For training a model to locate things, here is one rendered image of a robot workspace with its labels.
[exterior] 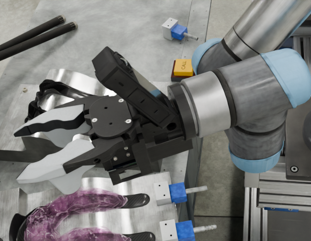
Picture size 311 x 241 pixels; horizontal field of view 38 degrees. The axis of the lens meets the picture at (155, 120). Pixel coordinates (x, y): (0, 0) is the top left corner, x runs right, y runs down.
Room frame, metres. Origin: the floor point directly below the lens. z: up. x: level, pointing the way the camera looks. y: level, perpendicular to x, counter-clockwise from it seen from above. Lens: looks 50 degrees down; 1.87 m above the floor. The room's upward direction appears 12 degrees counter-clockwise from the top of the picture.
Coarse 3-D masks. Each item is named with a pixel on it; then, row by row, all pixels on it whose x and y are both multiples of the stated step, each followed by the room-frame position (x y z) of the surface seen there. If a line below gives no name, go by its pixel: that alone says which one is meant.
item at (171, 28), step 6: (168, 24) 1.25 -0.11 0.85; (174, 24) 1.25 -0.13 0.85; (162, 30) 1.26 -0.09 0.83; (168, 30) 1.24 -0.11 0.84; (174, 30) 1.23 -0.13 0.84; (180, 30) 1.23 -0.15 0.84; (186, 30) 1.23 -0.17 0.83; (168, 36) 1.24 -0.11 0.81; (174, 36) 1.22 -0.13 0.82; (180, 36) 1.21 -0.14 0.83; (186, 36) 1.21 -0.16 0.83; (192, 36) 1.19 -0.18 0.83
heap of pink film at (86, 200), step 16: (80, 192) 0.61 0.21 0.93; (96, 192) 0.61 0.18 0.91; (112, 192) 0.61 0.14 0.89; (48, 208) 0.60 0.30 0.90; (64, 208) 0.59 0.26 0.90; (80, 208) 0.58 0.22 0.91; (96, 208) 0.57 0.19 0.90; (112, 208) 0.57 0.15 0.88; (32, 224) 0.57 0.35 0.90; (48, 224) 0.56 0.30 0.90; (32, 240) 0.53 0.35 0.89; (48, 240) 0.51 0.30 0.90; (64, 240) 0.51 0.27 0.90; (80, 240) 0.49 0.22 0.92; (96, 240) 0.49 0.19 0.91; (112, 240) 0.48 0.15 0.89; (128, 240) 0.49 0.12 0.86
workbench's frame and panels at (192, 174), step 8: (192, 144) 1.10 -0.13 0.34; (200, 144) 1.27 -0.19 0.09; (192, 152) 1.08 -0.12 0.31; (200, 152) 1.23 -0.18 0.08; (192, 160) 1.07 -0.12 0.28; (192, 168) 1.05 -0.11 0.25; (192, 176) 1.03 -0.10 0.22; (184, 184) 0.66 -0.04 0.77; (192, 184) 1.01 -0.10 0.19; (192, 200) 0.97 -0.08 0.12; (184, 208) 0.83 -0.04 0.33; (192, 208) 0.90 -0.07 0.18; (184, 216) 0.81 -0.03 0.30; (192, 216) 0.89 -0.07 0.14; (192, 224) 0.87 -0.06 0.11
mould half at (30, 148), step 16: (64, 80) 1.00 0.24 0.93; (80, 80) 1.01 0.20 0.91; (96, 80) 1.02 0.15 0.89; (16, 96) 1.05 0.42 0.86; (32, 96) 1.04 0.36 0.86; (48, 96) 0.95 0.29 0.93; (64, 96) 0.94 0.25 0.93; (16, 112) 0.98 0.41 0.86; (0, 128) 0.93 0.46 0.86; (16, 128) 0.92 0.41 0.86; (0, 144) 0.87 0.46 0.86; (16, 144) 0.86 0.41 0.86; (32, 144) 0.81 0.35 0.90; (48, 144) 0.80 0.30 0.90; (0, 160) 0.86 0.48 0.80; (16, 160) 0.84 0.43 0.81; (32, 160) 0.82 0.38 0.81; (160, 160) 0.72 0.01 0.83
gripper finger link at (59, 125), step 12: (60, 108) 0.39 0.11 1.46; (72, 108) 0.39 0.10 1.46; (36, 120) 0.38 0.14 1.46; (48, 120) 0.37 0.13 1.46; (60, 120) 0.37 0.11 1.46; (72, 120) 0.37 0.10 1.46; (84, 120) 0.37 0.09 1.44; (24, 132) 0.37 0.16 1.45; (36, 132) 0.37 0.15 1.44; (48, 132) 0.38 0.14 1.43; (60, 132) 0.38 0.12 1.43; (72, 132) 0.38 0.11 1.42; (84, 132) 0.37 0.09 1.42; (60, 144) 0.38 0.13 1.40
